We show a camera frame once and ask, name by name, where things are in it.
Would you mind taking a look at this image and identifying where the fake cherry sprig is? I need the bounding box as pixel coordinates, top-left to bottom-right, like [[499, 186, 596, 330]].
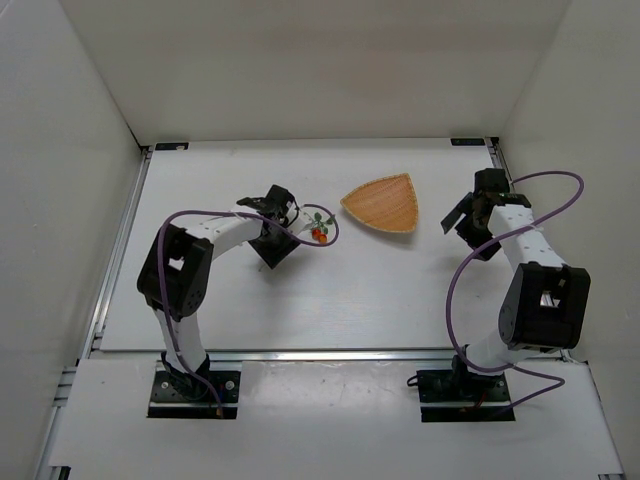
[[303, 212, 335, 245]]

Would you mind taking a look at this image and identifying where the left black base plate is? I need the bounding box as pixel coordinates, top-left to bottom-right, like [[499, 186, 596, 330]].
[[147, 367, 241, 420]]

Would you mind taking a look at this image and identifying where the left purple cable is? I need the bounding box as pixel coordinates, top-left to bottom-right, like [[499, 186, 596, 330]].
[[153, 203, 342, 419]]

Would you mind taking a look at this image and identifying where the left aluminium frame rail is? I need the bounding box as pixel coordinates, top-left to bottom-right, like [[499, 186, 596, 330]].
[[34, 145, 154, 479]]

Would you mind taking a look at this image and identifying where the front aluminium frame rail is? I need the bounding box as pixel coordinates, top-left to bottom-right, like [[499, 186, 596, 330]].
[[89, 348, 573, 362]]

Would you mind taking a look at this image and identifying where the purple cable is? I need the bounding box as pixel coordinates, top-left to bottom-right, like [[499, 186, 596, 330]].
[[446, 171, 587, 416], [153, 203, 342, 419]]

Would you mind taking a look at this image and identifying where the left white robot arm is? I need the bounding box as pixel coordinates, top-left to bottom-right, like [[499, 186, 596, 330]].
[[137, 185, 301, 404]]

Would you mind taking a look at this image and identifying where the right aluminium frame rail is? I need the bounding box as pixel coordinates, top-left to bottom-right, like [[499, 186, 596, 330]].
[[485, 137, 513, 185]]

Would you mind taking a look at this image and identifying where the aluminium frame rail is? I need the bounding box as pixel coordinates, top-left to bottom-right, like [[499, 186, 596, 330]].
[[89, 348, 573, 362], [34, 145, 154, 479], [485, 137, 513, 185]]

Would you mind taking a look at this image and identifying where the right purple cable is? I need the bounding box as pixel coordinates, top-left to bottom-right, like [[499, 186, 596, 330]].
[[446, 171, 587, 416]]

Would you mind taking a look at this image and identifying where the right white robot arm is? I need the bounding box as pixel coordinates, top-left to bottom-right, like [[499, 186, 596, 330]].
[[435, 168, 591, 399]]

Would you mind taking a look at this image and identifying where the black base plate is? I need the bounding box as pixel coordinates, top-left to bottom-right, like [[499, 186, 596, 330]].
[[147, 367, 241, 420], [407, 369, 515, 423]]

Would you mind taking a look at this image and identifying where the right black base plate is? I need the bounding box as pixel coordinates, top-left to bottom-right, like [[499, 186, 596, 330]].
[[407, 369, 515, 423]]

